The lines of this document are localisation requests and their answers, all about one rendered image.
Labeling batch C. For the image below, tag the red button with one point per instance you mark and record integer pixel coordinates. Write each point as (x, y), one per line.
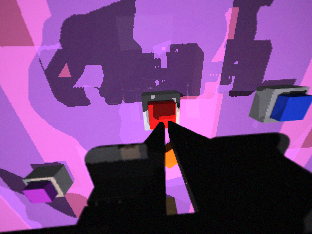
(160, 106)

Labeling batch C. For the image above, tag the blue button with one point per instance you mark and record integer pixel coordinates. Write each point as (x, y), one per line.
(280, 103)

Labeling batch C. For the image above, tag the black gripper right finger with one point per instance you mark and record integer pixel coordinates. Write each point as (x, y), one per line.
(200, 158)

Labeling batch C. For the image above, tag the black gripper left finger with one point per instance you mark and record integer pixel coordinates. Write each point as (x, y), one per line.
(131, 159)

